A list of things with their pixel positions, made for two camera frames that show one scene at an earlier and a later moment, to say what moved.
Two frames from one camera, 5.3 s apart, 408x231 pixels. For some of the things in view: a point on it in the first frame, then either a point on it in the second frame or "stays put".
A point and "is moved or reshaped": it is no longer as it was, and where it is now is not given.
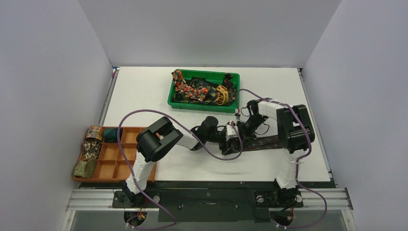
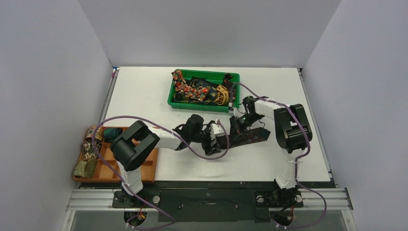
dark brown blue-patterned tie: [272, 142] is moved or reshaped
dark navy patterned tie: [194, 82] stays put
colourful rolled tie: [95, 131] stays put
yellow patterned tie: [223, 97] stays put
